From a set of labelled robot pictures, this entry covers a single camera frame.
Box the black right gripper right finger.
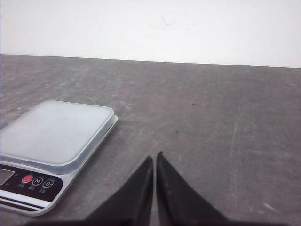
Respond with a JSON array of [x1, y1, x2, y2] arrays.
[[156, 152, 230, 226]]

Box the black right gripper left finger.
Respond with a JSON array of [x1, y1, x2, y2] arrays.
[[85, 156, 153, 226]]

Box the silver digital kitchen scale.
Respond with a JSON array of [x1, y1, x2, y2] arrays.
[[0, 100, 118, 217]]

